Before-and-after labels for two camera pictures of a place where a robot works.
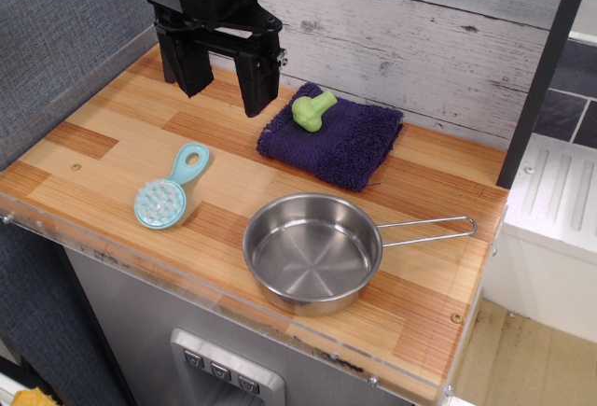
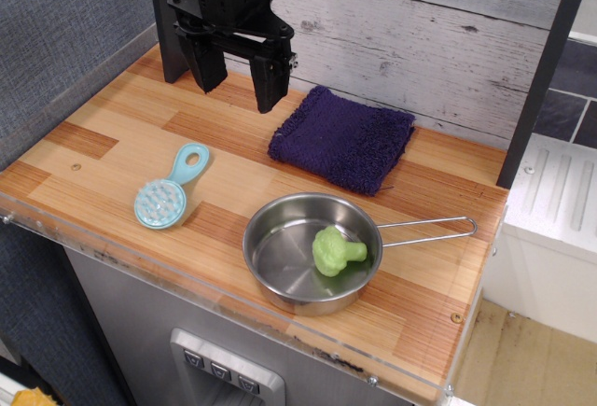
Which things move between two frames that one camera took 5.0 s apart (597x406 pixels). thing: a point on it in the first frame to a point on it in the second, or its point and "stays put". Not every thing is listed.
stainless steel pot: x=313 y=254 stays put
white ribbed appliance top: x=544 y=262 stays put
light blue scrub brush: x=160 y=203 stays put
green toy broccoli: x=307 y=112 to x=331 y=251
